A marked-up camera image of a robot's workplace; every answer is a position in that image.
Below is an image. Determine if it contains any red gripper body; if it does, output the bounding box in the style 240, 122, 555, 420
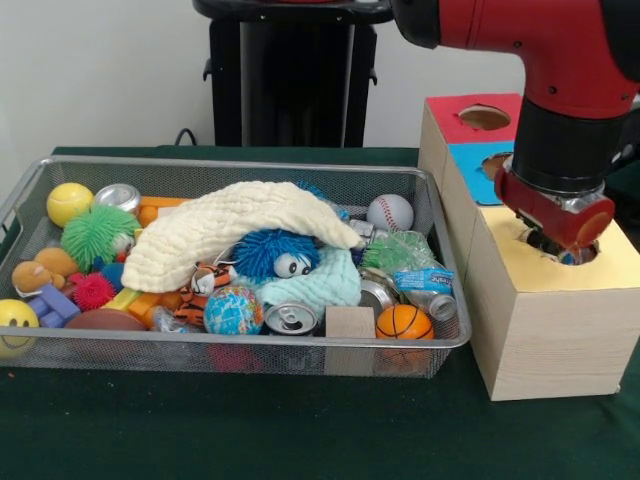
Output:
494, 169, 616, 256

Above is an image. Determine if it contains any colourful dotted napkin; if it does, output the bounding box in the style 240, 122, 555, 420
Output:
547, 247, 594, 265

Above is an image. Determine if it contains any cream waffle cloth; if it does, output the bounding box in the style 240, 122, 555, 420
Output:
121, 180, 364, 294

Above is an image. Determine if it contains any wooden box with three holes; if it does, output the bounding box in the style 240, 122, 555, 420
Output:
418, 92, 635, 401

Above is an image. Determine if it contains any silver mesh bin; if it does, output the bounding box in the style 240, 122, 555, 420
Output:
0, 154, 474, 380

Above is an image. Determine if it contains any green cloth side table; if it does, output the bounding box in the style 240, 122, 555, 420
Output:
599, 167, 640, 221

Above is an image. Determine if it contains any white baseball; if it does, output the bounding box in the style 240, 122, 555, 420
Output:
366, 193, 416, 232

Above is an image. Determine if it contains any orange basketball toy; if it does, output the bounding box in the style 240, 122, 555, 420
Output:
374, 303, 435, 341

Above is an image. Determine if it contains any light blue cloth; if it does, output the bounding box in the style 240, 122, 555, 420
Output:
257, 247, 362, 309

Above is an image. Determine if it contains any blue spiky ball with eyes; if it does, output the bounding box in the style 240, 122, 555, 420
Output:
232, 228, 321, 279

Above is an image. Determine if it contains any dark green tablecloth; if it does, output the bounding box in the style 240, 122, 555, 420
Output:
0, 144, 640, 480

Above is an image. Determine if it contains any small globe ball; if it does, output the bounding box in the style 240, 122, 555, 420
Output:
203, 285, 265, 336

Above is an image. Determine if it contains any orange toy brick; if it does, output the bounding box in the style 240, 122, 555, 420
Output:
137, 195, 194, 229

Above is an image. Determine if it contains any green spiky ball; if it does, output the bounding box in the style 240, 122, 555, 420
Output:
60, 203, 144, 274

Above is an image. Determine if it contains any yellow tennis ball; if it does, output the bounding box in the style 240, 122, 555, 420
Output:
46, 182, 95, 229

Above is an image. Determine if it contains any yellow smiley ball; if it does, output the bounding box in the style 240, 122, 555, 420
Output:
0, 298, 40, 359

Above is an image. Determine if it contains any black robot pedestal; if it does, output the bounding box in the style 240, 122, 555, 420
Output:
192, 0, 401, 148

